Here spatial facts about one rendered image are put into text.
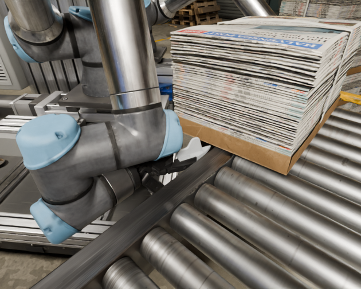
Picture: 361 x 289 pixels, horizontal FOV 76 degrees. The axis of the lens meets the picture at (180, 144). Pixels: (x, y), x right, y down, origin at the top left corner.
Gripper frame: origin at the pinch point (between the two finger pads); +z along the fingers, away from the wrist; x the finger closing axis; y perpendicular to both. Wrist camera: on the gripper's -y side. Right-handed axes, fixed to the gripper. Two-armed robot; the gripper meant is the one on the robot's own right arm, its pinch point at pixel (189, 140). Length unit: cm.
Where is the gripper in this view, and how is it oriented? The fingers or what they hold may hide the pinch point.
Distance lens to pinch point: 58.0
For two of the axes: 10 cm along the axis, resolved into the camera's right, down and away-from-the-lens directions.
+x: -7.5, -3.8, 5.4
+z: 6.6, -4.3, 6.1
